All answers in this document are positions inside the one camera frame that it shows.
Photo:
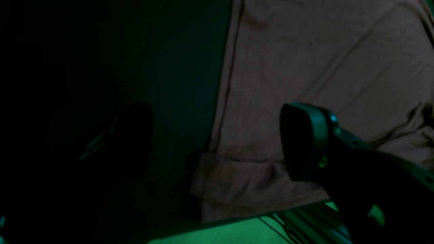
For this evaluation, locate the red long-sleeve T-shirt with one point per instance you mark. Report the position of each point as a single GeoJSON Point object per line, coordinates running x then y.
{"type": "Point", "coordinates": [368, 61]}

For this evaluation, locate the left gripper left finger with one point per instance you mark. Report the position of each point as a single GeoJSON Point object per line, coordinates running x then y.
{"type": "Point", "coordinates": [116, 150]}

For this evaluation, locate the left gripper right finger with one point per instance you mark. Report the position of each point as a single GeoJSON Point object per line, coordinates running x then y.
{"type": "Point", "coordinates": [317, 149]}

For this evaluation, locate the black table cloth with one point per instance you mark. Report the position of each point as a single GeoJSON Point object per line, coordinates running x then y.
{"type": "Point", "coordinates": [106, 106]}

